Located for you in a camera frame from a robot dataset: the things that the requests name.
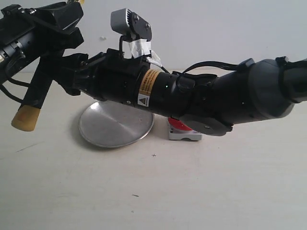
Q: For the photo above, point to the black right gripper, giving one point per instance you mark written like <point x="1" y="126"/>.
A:
<point x="105" y="76"/>

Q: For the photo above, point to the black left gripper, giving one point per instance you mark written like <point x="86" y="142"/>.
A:
<point x="29" y="33"/>

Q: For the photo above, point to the yellow black claw hammer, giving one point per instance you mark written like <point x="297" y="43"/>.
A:
<point x="29" y="88"/>

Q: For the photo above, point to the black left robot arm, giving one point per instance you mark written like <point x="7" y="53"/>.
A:
<point x="29" y="33"/>

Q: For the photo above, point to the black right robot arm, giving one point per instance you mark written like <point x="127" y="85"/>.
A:
<point x="210" y="104"/>

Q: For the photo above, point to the red dome push button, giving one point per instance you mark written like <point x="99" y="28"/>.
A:
<point x="179" y="131"/>

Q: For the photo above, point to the round steel plate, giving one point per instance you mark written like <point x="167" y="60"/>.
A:
<point x="112" y="125"/>

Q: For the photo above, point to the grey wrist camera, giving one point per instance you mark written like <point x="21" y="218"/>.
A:
<point x="130" y="25"/>

